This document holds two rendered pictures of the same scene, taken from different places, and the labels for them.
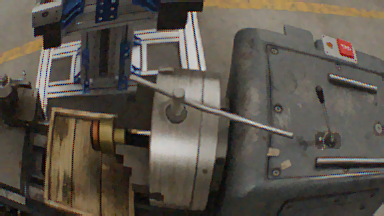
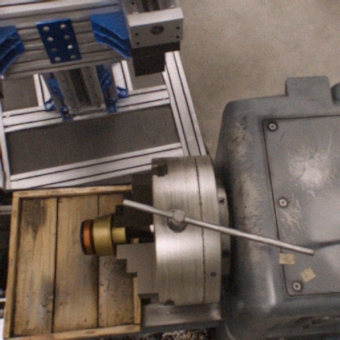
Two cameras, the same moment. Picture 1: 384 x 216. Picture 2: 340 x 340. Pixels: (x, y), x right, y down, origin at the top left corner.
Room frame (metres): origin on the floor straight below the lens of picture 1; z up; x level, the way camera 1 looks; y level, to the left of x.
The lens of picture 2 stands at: (0.44, 0.04, 2.18)
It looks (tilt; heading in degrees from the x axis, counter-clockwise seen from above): 67 degrees down; 348
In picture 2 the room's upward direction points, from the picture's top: 10 degrees clockwise
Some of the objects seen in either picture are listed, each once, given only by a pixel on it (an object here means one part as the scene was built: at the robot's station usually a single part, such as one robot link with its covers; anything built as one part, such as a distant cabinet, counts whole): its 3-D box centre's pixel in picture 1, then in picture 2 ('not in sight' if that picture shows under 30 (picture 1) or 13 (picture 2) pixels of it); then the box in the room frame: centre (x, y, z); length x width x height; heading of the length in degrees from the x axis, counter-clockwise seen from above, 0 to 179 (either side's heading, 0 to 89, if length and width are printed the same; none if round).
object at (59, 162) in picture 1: (85, 168); (76, 259); (0.75, 0.27, 0.89); 0.36 x 0.30 x 0.04; 2
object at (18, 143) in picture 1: (9, 133); not in sight; (0.76, 0.59, 0.95); 0.43 x 0.17 x 0.05; 2
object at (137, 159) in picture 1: (139, 172); (145, 273); (0.67, 0.09, 1.09); 0.12 x 0.11 x 0.05; 2
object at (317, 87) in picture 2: (299, 40); (307, 96); (1.00, -0.25, 1.24); 0.09 x 0.08 x 0.03; 92
